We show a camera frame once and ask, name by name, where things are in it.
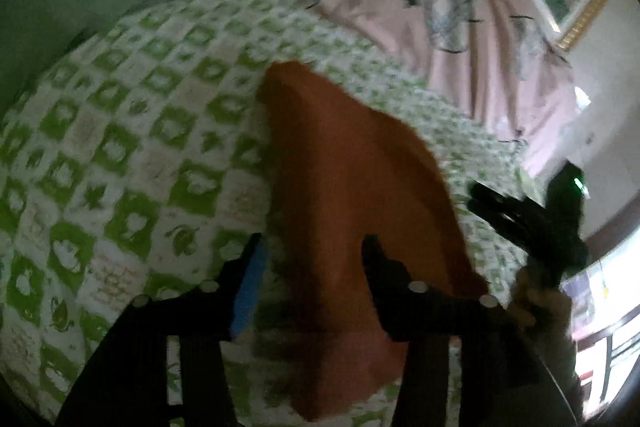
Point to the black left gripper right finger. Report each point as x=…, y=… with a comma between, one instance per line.
x=503, y=381

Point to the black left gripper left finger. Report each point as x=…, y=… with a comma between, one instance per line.
x=161, y=360

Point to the rust orange small garment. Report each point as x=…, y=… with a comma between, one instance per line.
x=345, y=171

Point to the person's right hand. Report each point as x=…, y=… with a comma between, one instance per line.
x=543, y=315

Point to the green white checkered bedsheet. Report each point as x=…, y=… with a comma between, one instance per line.
x=135, y=165

